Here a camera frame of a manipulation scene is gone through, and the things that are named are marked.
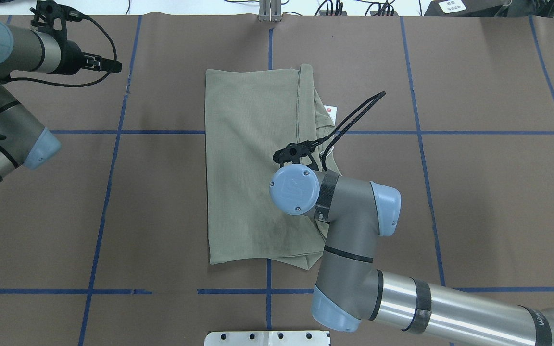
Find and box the white shirt price tag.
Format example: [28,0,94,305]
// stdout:
[324,105,338,126]

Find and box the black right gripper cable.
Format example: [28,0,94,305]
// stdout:
[309,91,387,171]

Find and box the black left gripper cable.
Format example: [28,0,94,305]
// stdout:
[10,12,118,88]

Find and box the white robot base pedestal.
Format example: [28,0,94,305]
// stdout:
[204,330,331,346]

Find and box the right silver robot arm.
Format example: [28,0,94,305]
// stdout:
[269,135,554,346]

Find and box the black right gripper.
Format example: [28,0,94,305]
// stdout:
[273,141,314,169]

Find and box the sage green long-sleeve shirt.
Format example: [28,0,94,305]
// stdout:
[205,64,336,270]

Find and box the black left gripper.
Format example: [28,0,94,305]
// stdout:
[30,0,122,76]

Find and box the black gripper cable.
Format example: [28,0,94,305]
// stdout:
[309,91,387,171]
[10,12,118,88]

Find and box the aluminium frame post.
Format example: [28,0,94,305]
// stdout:
[258,0,283,23]

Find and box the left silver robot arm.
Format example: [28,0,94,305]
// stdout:
[0,0,122,183]

